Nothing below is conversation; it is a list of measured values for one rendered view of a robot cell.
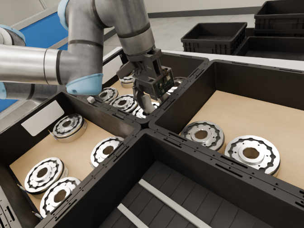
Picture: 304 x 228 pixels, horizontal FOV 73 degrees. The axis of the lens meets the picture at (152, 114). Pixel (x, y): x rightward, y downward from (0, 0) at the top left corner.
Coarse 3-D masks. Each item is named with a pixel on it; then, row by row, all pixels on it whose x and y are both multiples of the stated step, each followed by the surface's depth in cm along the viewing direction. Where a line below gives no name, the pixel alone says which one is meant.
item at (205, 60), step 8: (112, 56) 80; (168, 56) 68; (176, 56) 66; (184, 56) 65; (192, 56) 63; (200, 64) 58; (192, 72) 56; (176, 88) 53; (88, 96) 62; (168, 96) 51; (104, 104) 56; (160, 104) 50; (120, 112) 52; (152, 112) 48; (136, 120) 48; (144, 120) 47; (144, 128) 48
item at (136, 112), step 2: (152, 102) 63; (154, 102) 62; (154, 104) 62; (156, 104) 61; (158, 104) 61; (156, 106) 61; (138, 108) 62; (140, 108) 63; (134, 110) 62; (136, 110) 62; (138, 110) 62; (140, 110) 61; (134, 112) 61; (136, 112) 62; (138, 112) 61; (134, 114) 61; (136, 114) 60; (138, 114) 60; (138, 116) 59
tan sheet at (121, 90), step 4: (116, 84) 83; (120, 84) 82; (116, 88) 81; (120, 88) 80; (124, 88) 79; (128, 88) 78; (132, 88) 78; (120, 92) 78; (124, 92) 77; (128, 92) 76; (132, 92) 76; (144, 92) 73; (152, 100) 69
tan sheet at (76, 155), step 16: (96, 128) 66; (48, 144) 66; (64, 144) 64; (80, 144) 62; (96, 144) 60; (16, 160) 65; (32, 160) 63; (64, 160) 59; (80, 160) 57; (16, 176) 59; (80, 176) 53
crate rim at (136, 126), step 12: (72, 96) 64; (36, 108) 65; (96, 108) 56; (120, 120) 49; (132, 120) 48; (0, 132) 60; (132, 132) 45; (120, 144) 43; (108, 156) 42; (96, 168) 40; (84, 180) 39; (0, 192) 42; (72, 192) 38; (0, 204) 40; (60, 204) 37; (12, 216) 39; (48, 216) 35
